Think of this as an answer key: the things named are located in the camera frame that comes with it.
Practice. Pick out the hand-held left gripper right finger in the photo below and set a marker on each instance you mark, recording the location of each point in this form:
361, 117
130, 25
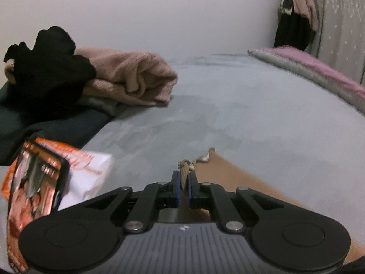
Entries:
190, 189

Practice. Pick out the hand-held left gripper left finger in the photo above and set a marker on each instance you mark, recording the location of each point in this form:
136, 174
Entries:
178, 188

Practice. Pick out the tan knit sweater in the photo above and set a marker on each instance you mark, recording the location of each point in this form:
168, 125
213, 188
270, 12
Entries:
242, 177

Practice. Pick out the black hanging clothes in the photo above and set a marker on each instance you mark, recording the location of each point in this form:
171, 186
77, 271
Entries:
293, 31

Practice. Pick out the grey-blue bed sheet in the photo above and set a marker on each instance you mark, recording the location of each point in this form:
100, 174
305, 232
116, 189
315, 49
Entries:
228, 105

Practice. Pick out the white packet orange print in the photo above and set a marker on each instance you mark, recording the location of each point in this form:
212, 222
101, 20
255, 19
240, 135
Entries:
85, 174

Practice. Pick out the dark teal cloth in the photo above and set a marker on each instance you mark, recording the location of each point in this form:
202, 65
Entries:
42, 137

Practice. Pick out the black smartphone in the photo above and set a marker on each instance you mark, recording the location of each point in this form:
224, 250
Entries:
31, 191

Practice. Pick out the pink and grey quilt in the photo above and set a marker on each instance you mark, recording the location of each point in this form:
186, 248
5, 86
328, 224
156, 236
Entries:
313, 68

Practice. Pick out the black garment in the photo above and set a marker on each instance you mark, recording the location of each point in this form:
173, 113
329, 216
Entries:
48, 71

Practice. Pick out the pink hanging garment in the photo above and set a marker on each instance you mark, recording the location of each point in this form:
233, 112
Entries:
303, 0

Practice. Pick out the grey star-print curtain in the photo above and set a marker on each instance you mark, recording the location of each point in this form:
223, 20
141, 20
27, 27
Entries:
342, 20

